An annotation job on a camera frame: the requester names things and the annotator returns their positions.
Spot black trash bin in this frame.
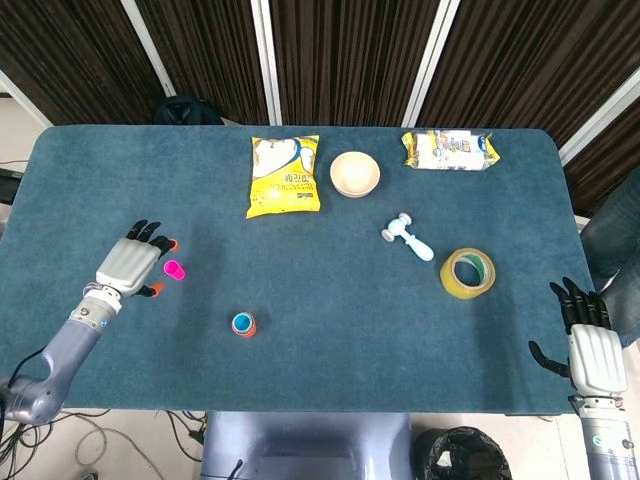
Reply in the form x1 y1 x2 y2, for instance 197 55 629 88
412 425 514 480

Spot pale blue toy hammer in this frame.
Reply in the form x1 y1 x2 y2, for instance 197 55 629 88
381 212 435 263

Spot white partition post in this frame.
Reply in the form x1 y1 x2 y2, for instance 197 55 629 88
558 64 640 167
249 0 284 127
119 0 177 98
0 68 54 128
401 0 462 128

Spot beige bowl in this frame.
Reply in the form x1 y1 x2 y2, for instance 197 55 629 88
329 151 382 199

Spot yellow packing tape roll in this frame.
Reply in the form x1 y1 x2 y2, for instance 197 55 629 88
439 247 497 301

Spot black box device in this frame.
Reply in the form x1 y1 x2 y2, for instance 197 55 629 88
0 168 24 206

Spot black backpack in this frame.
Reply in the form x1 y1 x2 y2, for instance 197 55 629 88
153 95 225 127

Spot blue upholstered chair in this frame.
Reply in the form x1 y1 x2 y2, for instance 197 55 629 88
578 163 640 350

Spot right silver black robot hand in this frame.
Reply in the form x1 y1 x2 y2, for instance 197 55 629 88
528 276 629 398

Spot yellow snack bag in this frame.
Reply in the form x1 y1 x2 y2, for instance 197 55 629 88
245 133 322 220

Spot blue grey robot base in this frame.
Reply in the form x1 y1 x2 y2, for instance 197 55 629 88
199 410 417 480

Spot teal table cloth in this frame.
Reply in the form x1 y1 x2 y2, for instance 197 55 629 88
0 124 597 417

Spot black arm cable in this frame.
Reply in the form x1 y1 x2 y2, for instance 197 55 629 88
3 347 47 389

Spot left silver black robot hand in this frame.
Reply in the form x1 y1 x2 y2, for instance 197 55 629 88
94 218 180 300

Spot clear bread package yellow ends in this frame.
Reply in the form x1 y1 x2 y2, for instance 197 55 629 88
400 128 502 173

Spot orange plastic cup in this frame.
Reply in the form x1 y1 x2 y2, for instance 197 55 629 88
230 311 259 340

